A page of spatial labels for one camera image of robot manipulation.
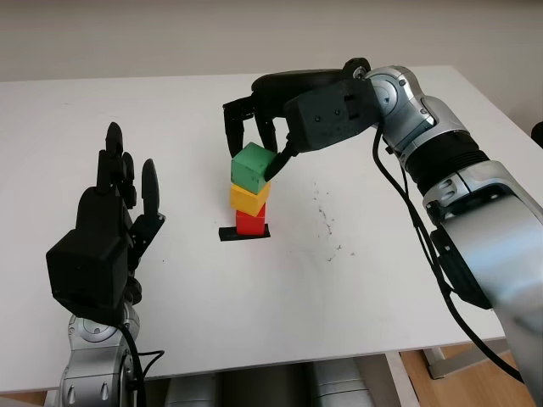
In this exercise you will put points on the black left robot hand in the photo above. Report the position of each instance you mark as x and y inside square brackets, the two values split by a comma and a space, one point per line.
[102, 207]

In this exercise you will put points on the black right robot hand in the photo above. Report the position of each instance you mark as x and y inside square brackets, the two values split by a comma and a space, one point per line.
[292, 82]

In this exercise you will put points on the green wooden block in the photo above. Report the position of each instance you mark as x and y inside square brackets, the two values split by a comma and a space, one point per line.
[250, 167]

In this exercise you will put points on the yellow wooden block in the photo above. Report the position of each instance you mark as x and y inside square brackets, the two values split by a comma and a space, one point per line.
[250, 199]

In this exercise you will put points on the red wooden block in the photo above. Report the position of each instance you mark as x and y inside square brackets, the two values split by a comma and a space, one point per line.
[250, 224]

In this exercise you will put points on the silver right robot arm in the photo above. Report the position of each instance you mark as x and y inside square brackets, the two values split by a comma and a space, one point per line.
[479, 191]

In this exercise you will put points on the black tape strip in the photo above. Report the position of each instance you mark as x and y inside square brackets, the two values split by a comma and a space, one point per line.
[227, 235]

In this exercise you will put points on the dark robot waist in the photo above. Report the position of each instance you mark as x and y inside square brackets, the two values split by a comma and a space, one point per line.
[265, 388]

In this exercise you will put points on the black chair part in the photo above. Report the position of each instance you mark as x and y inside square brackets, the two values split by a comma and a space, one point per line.
[539, 135]

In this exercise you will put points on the grey right robot leg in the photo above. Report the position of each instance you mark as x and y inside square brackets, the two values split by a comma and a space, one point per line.
[343, 386]

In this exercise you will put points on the grey table leg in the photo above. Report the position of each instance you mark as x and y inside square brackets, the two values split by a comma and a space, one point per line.
[437, 362]

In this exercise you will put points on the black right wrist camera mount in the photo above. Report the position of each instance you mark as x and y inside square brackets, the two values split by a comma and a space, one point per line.
[331, 118]

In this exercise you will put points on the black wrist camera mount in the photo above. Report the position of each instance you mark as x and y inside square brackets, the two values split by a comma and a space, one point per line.
[85, 271]
[331, 118]

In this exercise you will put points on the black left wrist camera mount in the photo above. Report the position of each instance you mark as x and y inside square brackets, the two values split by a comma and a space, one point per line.
[85, 271]

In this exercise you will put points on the white table frame beam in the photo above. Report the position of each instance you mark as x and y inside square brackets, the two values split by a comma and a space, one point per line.
[403, 381]

